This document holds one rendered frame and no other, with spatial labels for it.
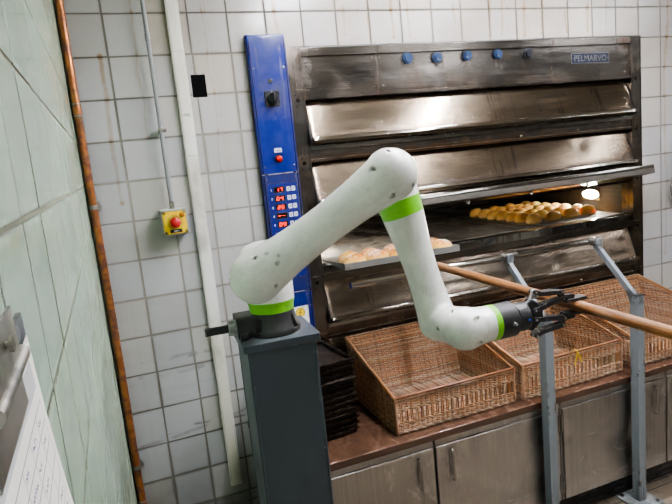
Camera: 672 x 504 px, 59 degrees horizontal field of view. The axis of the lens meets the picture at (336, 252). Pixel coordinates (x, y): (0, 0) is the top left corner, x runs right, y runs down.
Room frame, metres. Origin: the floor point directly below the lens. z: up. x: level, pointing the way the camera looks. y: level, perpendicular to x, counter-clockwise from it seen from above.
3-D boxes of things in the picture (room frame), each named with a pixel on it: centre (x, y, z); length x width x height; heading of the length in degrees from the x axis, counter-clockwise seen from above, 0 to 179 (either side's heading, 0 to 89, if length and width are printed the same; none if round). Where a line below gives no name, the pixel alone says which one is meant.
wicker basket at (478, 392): (2.42, -0.34, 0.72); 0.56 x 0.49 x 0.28; 110
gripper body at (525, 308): (1.50, -0.48, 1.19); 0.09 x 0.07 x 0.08; 110
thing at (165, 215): (2.31, 0.61, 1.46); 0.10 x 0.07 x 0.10; 110
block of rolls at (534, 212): (3.49, -1.17, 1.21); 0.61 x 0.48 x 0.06; 20
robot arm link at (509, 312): (1.48, -0.41, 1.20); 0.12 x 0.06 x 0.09; 20
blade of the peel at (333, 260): (2.67, -0.23, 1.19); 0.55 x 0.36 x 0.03; 110
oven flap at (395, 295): (2.87, -0.78, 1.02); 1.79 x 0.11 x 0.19; 110
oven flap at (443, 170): (2.87, -0.78, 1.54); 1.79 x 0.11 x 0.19; 110
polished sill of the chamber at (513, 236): (2.89, -0.77, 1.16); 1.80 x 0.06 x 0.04; 110
